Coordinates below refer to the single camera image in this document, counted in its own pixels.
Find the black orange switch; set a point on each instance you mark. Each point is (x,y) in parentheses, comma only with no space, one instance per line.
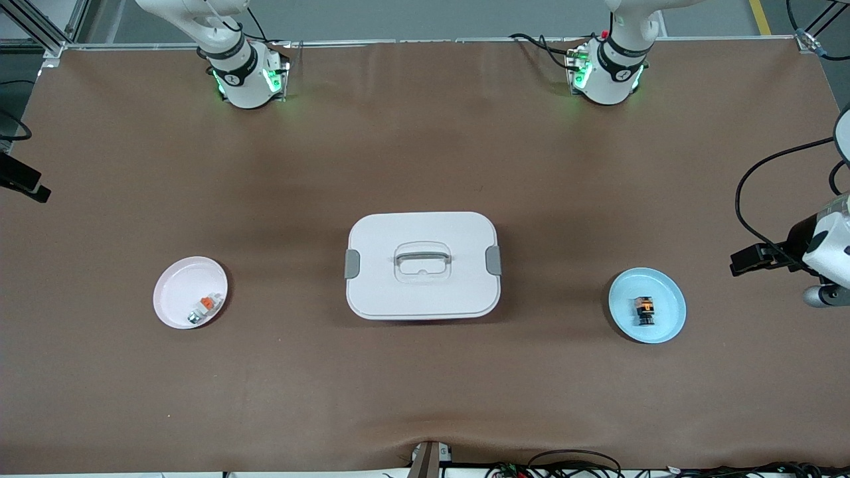
(644,311)

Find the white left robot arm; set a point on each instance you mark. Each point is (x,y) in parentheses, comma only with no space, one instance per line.
(611,60)

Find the white lidded storage box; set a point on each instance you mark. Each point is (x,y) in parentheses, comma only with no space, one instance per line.
(425,292)

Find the light blue round plate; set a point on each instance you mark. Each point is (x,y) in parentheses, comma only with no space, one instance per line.
(667,299)

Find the pink round plate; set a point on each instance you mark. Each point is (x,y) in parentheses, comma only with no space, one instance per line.
(182,285)

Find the small silver metal part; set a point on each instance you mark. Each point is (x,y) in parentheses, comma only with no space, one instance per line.
(194,318)

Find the brown table mat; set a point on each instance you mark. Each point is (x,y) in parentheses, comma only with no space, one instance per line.
(425,385)

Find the aluminium frame profile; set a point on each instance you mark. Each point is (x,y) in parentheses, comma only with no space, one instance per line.
(40,26)

